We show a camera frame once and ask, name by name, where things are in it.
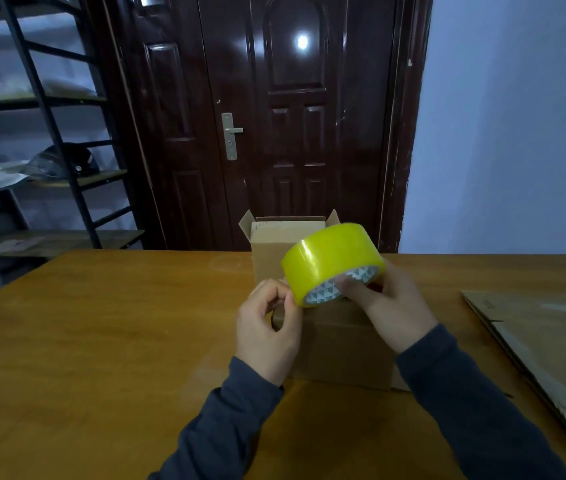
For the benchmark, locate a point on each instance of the person's right forearm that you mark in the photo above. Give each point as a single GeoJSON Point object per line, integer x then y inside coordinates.
{"type": "Point", "coordinates": [473, 409]}

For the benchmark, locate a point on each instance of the black metal shelving rack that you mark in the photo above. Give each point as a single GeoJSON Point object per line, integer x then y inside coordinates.
{"type": "Point", "coordinates": [48, 124]}

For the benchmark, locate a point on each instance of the person's left forearm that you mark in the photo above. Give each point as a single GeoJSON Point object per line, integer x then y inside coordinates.
{"type": "Point", "coordinates": [222, 424]}

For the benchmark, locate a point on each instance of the black helmet with visor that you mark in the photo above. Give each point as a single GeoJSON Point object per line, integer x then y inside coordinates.
{"type": "Point", "coordinates": [65, 162]}

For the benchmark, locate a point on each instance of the person's right hand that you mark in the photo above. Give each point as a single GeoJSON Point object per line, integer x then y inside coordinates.
{"type": "Point", "coordinates": [397, 314]}

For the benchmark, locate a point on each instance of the yellow packing tape roll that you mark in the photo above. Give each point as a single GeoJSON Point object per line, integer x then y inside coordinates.
{"type": "Point", "coordinates": [330, 257]}

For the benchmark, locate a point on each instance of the closed brown cardboard box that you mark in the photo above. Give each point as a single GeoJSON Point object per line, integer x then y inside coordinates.
{"type": "Point", "coordinates": [338, 344]}

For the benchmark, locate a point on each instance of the person's left hand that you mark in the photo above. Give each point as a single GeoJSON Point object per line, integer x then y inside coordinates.
{"type": "Point", "coordinates": [264, 339]}

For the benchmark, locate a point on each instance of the open brown cardboard box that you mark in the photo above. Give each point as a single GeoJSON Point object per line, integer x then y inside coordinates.
{"type": "Point", "coordinates": [275, 244]}

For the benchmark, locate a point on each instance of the person's right thumb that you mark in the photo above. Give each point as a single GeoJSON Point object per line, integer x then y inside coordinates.
{"type": "Point", "coordinates": [355, 289]}

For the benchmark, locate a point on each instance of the dark brown wooden door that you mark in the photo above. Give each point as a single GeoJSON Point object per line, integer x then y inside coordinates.
{"type": "Point", "coordinates": [283, 119]}

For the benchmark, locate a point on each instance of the dark brown door frame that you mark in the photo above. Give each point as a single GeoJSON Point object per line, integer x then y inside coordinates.
{"type": "Point", "coordinates": [403, 119]}

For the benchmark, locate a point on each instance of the stack of flattened cardboard boxes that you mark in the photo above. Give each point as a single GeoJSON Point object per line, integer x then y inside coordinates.
{"type": "Point", "coordinates": [543, 354]}

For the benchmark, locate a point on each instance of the person's left thumb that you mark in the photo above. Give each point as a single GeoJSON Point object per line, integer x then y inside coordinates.
{"type": "Point", "coordinates": [293, 313]}

